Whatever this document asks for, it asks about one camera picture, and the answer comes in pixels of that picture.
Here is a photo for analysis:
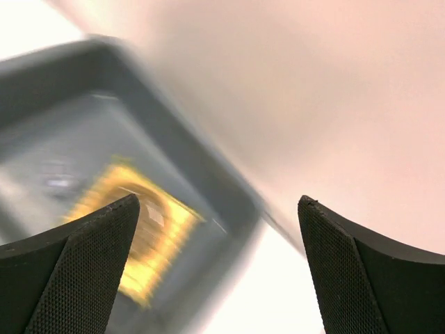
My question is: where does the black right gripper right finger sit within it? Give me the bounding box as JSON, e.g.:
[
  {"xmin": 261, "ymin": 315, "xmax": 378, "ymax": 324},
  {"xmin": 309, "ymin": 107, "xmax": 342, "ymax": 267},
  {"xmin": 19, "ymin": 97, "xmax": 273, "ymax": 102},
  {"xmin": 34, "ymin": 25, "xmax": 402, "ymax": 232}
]
[{"xmin": 298, "ymin": 196, "xmax": 444, "ymax": 334}]

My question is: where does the grey plastic bin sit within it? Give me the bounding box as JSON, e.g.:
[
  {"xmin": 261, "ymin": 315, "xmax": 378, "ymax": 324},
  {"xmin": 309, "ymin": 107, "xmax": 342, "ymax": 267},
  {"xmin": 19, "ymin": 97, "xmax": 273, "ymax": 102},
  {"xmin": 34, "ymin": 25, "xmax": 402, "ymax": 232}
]
[{"xmin": 1, "ymin": 37, "xmax": 261, "ymax": 333}]

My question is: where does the clear glass oval dish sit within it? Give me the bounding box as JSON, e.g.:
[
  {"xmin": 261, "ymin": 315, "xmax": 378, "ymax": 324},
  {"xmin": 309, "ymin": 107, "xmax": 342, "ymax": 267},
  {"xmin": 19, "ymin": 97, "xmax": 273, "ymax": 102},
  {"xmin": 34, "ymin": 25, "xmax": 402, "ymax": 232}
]
[{"xmin": 109, "ymin": 183, "xmax": 167, "ymax": 261}]

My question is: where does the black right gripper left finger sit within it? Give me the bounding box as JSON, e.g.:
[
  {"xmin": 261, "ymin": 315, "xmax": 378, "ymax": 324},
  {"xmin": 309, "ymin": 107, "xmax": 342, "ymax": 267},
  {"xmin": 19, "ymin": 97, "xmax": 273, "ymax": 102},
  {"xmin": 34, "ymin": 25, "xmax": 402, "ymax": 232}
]
[{"xmin": 1, "ymin": 194, "xmax": 140, "ymax": 333}]

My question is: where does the bamboo woven mat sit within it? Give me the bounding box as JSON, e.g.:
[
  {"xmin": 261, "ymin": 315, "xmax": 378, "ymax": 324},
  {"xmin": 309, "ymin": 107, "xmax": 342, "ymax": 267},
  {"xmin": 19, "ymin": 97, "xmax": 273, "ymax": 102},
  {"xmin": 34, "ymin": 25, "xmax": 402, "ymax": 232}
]
[{"xmin": 63, "ymin": 162, "xmax": 203, "ymax": 307}]

